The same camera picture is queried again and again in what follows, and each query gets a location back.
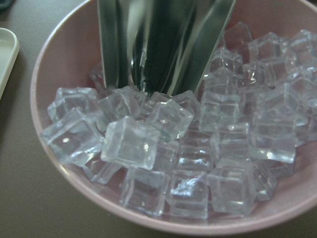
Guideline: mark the cream serving tray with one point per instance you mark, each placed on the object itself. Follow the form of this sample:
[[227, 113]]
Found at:
[[9, 49]]

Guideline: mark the stainless steel ice scoop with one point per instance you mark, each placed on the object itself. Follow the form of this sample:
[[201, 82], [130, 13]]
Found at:
[[160, 45]]

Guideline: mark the pink bowl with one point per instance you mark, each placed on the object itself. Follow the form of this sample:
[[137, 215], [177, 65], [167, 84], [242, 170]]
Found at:
[[73, 48]]

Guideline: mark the pile of clear ice cubes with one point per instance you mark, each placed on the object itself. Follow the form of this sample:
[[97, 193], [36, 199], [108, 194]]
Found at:
[[220, 149]]

